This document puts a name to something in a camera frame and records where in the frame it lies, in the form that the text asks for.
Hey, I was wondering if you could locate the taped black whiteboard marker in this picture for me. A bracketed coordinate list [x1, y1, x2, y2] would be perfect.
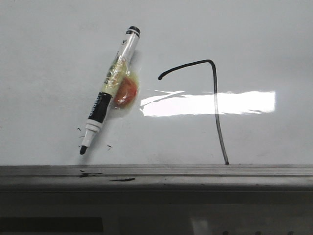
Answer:
[79, 26, 141, 155]

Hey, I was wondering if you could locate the white whiteboard with aluminium frame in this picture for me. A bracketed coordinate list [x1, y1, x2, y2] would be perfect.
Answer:
[0, 0, 313, 204]

